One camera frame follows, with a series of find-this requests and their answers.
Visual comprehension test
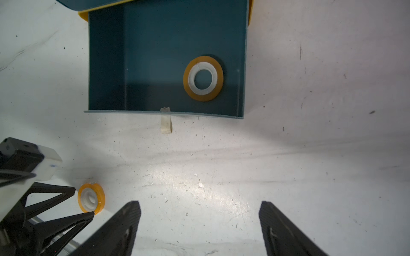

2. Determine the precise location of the teal drawer cabinet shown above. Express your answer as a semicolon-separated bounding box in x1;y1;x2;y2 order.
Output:
57;0;133;22

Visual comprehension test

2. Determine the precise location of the teal bottom drawer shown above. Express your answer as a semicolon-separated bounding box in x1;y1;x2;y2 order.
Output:
88;1;250;118

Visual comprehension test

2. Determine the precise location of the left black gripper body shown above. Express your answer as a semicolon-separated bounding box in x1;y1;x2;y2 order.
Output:
1;182;29;256

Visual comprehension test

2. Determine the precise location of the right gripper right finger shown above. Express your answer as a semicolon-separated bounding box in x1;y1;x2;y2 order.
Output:
259;201;326;256

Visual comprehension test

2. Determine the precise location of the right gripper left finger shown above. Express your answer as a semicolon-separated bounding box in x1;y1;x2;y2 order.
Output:
71;201;141;256

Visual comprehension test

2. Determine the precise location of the yellow tape roll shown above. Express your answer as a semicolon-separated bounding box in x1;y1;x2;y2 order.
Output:
183;56;224;102
78;183;106;215

